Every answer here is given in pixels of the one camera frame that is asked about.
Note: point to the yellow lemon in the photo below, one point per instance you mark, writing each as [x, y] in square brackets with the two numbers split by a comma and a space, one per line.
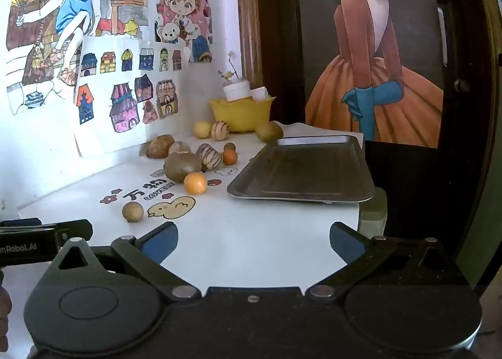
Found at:
[203, 129]

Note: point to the orange tangerine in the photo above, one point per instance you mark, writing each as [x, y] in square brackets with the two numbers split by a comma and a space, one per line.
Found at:
[230, 157]
[195, 183]

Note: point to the white flower pot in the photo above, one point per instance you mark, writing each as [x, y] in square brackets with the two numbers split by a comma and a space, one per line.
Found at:
[231, 69]

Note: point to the brown potato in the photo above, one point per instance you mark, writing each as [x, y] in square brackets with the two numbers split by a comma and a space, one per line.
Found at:
[159, 146]

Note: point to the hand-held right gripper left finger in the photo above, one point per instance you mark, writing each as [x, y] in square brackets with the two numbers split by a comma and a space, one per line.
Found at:
[159, 243]

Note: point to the orange dress girl poster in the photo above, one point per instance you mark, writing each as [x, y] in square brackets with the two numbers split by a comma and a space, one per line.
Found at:
[372, 88]

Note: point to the wooden door frame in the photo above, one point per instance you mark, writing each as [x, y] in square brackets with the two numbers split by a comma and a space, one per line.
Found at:
[248, 18]

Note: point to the beige round fruit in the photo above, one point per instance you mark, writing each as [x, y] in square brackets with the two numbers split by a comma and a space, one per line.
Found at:
[179, 147]

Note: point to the metal baking tray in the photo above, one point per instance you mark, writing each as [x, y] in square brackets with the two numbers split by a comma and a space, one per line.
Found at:
[302, 171]

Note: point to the small brown kiwi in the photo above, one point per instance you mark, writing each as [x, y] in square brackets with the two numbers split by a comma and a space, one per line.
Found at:
[230, 146]

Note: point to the metal door knob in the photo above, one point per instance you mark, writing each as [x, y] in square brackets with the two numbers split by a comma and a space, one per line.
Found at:
[462, 86]

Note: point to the yellow plastic bowl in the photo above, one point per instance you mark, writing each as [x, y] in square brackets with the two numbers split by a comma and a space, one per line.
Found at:
[241, 116]

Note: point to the olive green oval fruit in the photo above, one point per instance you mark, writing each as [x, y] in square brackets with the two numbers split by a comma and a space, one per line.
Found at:
[269, 132]

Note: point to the white printed table sheet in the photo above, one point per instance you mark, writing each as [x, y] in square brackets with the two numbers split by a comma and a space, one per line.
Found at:
[243, 225]

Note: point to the white jar with lid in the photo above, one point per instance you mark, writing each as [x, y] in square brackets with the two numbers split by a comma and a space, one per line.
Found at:
[237, 91]

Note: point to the colourful houses drawing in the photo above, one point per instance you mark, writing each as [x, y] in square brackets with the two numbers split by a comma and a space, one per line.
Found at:
[113, 108]

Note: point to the large striped melon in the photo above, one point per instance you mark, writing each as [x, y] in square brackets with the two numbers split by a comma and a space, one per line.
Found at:
[211, 156]

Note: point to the girl with bear poster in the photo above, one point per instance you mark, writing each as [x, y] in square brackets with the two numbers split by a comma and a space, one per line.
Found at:
[184, 2]

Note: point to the dark wooden door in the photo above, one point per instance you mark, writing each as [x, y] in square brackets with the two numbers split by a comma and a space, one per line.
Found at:
[462, 29]

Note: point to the small white paper cup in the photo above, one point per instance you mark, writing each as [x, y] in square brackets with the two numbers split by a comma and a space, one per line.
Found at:
[259, 93]

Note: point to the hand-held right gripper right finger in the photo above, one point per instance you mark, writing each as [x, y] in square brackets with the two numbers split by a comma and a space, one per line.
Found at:
[341, 243]

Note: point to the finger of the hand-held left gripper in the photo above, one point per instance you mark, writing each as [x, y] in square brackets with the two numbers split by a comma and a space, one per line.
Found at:
[76, 230]

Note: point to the small tan round fruit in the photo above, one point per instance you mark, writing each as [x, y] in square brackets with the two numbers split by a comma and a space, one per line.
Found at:
[133, 212]

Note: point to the boy with fan drawing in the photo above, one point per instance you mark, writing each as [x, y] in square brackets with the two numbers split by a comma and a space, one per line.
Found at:
[47, 29]

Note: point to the large brown round fruit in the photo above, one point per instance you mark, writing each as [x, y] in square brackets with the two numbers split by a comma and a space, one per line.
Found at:
[181, 167]

